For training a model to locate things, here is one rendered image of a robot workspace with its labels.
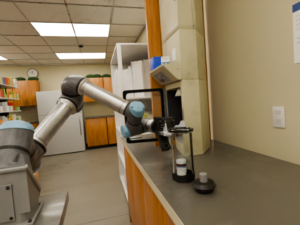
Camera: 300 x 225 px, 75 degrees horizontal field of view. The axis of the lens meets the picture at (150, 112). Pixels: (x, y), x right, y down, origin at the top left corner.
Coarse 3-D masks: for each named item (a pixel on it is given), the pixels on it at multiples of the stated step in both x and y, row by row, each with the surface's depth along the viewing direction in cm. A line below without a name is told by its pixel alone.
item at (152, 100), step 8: (128, 96) 146; (136, 96) 147; (144, 96) 147; (152, 96) 148; (160, 96) 148; (144, 104) 148; (152, 104) 148; (160, 104) 148; (144, 112) 148; (152, 112) 148; (160, 112) 149; (136, 136) 148; (144, 136) 149; (152, 136) 149
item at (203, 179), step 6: (204, 174) 74; (198, 180) 76; (204, 180) 73; (210, 180) 75; (192, 186) 74; (198, 186) 72; (204, 186) 71; (210, 186) 71; (198, 192) 73; (204, 192) 71; (210, 192) 72
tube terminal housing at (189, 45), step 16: (176, 32) 120; (192, 32) 119; (176, 48) 122; (192, 48) 120; (192, 64) 120; (192, 80) 120; (192, 96) 121; (192, 112) 121; (208, 128) 139; (192, 144) 122; (208, 144) 137
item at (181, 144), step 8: (176, 128) 90; (184, 128) 90; (192, 128) 84; (176, 136) 82; (184, 136) 82; (176, 144) 83; (184, 144) 82; (176, 152) 83; (184, 152) 82; (176, 160) 84; (184, 160) 82; (176, 168) 84; (184, 168) 82; (192, 168) 84
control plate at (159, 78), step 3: (159, 72) 129; (156, 75) 138; (162, 75) 130; (165, 75) 126; (156, 78) 143; (159, 78) 138; (162, 78) 134; (165, 78) 130; (168, 78) 127; (159, 81) 144; (162, 81) 139; (165, 81) 135; (168, 81) 131
